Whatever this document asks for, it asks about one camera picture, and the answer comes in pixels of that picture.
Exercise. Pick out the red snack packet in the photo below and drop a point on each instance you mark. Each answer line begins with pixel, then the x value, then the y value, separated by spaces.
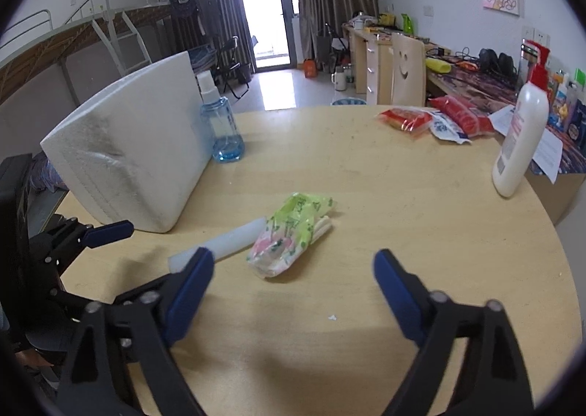
pixel 462 116
pixel 405 120

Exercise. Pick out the black folding cart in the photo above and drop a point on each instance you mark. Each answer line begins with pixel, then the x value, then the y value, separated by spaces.
pixel 332 47

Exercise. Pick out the white paper sheets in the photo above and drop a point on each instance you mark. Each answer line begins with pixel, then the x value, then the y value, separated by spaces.
pixel 549 155

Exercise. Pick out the white bunk bed ladder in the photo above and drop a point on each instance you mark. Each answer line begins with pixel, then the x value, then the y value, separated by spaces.
pixel 121 45

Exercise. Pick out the black folding chair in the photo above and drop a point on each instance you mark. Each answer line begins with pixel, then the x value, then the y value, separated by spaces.
pixel 231 68

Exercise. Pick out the blue spray bottle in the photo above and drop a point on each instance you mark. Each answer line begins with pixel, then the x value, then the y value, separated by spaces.
pixel 222 132

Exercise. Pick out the wooden desk with drawers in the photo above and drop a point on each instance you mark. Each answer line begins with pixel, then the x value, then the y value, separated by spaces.
pixel 375 63

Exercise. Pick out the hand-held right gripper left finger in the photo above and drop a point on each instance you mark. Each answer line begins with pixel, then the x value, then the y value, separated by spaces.
pixel 190 292

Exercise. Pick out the large metal bunk bed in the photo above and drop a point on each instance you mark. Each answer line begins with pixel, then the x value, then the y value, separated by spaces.
pixel 46 54

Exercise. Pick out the white styrofoam box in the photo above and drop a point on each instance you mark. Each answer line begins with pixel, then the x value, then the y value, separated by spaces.
pixel 128 146

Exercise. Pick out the yellow pouch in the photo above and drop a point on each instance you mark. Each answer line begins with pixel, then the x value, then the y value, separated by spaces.
pixel 438 65

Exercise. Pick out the group of toiletry bottles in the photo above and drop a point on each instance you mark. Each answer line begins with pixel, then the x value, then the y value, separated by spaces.
pixel 567 109

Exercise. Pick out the green pink snack packet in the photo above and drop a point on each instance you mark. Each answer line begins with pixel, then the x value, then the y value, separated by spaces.
pixel 284 233

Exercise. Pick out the orange container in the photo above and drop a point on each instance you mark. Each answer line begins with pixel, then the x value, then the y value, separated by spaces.
pixel 311 69

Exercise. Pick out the desk with patterned mat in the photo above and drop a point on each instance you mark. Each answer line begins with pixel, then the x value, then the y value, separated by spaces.
pixel 485 91

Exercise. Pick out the white wall switch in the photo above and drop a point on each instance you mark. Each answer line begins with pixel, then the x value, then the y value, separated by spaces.
pixel 534 35

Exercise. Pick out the blue trash bin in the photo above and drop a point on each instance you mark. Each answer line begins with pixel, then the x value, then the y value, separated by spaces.
pixel 348 101

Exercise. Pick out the white and blue packet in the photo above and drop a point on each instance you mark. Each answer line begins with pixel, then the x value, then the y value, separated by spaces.
pixel 446 130

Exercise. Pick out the glass balcony door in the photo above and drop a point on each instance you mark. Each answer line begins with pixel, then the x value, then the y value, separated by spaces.
pixel 265 8

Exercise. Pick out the dark hanging clothes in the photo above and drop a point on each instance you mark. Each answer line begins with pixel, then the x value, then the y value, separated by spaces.
pixel 185 6

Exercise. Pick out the white plastic tube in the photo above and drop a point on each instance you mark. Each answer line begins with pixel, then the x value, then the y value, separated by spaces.
pixel 229 242

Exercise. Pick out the white lotion pump bottle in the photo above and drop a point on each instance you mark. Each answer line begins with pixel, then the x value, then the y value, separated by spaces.
pixel 517 146

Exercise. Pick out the white wall outlet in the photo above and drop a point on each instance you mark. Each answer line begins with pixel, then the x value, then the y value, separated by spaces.
pixel 428 10

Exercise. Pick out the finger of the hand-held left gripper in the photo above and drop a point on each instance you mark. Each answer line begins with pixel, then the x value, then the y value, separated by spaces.
pixel 107 233

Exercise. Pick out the green bag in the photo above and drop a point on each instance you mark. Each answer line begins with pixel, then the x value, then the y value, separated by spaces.
pixel 406 23

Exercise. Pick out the white thermos jug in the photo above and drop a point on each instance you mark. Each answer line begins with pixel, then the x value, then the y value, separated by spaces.
pixel 339 78

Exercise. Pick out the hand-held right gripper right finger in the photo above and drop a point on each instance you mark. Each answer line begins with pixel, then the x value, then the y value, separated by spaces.
pixel 398 297

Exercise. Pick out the wooden chair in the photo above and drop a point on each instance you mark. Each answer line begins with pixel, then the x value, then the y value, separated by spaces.
pixel 407 72

